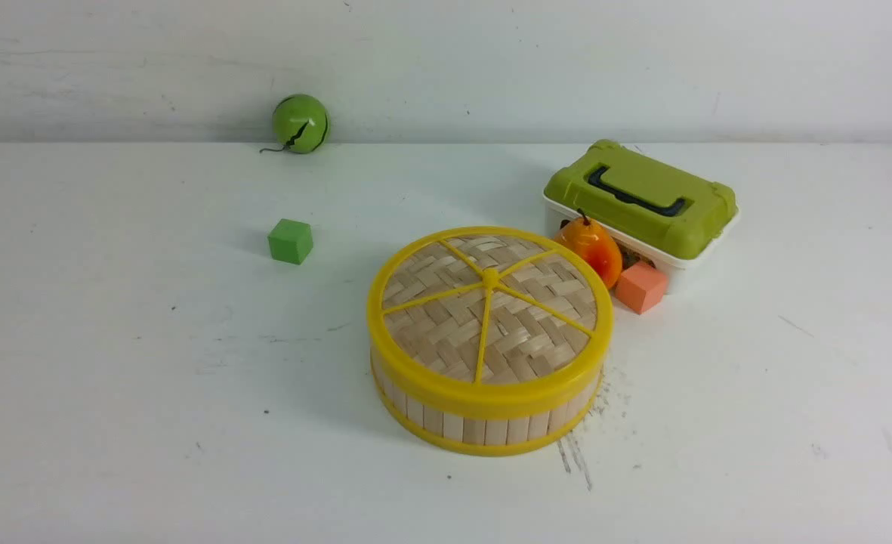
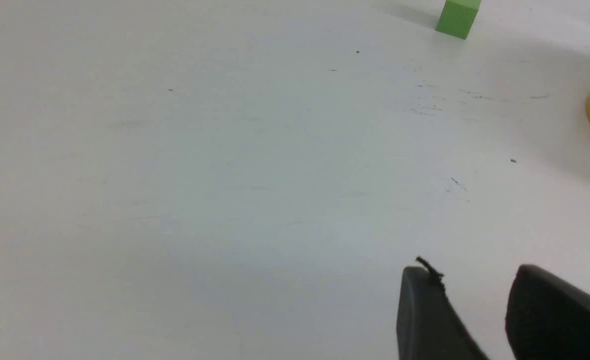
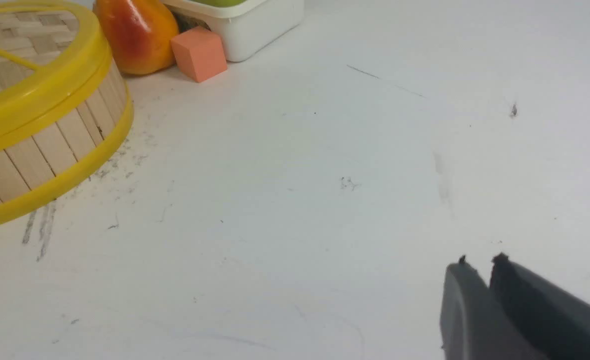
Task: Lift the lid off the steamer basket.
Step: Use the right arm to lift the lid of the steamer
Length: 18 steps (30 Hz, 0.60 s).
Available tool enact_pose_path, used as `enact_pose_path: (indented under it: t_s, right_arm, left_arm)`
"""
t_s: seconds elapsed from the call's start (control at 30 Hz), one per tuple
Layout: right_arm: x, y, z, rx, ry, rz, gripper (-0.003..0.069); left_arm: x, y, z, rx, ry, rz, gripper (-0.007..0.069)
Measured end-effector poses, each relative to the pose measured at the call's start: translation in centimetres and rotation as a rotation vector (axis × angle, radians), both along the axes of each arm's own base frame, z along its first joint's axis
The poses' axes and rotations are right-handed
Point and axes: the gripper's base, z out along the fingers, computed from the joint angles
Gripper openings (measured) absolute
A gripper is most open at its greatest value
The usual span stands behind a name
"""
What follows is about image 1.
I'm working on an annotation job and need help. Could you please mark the green lidded white plastic box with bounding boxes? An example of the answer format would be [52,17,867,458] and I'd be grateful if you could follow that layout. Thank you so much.
[543,139,740,294]

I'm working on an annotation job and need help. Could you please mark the orange foam cube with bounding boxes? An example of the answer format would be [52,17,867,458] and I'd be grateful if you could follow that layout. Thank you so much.
[614,261,668,314]

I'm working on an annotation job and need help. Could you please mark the yellow bamboo steamer base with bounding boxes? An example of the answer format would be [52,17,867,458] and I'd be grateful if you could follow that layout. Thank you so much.
[369,354,603,456]

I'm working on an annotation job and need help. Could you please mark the yellow woven bamboo steamer lid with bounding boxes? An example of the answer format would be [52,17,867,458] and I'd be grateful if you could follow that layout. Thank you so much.
[366,227,613,420]

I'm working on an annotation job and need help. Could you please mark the green toy ball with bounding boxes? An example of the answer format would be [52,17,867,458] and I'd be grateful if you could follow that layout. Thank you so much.
[260,94,331,155]

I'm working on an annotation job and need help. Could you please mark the green foam cube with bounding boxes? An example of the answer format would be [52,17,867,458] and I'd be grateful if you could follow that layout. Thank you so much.
[267,219,313,265]

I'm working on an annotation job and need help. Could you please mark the orange toy pear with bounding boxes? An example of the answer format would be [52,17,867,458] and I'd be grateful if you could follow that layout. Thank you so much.
[554,208,624,289]

